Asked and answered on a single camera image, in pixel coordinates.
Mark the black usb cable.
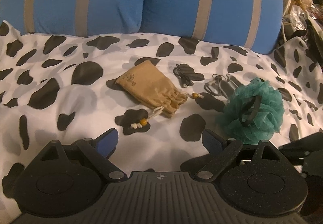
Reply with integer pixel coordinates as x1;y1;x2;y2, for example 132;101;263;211
172;63;195;88

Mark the cluttered plastic bags pile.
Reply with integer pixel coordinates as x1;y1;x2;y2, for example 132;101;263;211
282;4;322;68

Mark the right blue striped cushion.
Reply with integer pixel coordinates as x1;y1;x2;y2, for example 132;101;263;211
141;0;283;54

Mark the grey carabiner strap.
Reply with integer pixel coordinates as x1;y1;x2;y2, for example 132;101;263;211
203;73;243;99

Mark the teal mesh bath loofah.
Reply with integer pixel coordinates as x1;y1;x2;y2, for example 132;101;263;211
216;78;285;144

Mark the tan drawstring pouch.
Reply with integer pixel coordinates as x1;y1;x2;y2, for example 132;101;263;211
115;60;188;118

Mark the cow print blanket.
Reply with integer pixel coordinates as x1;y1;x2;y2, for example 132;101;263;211
1;22;322;223

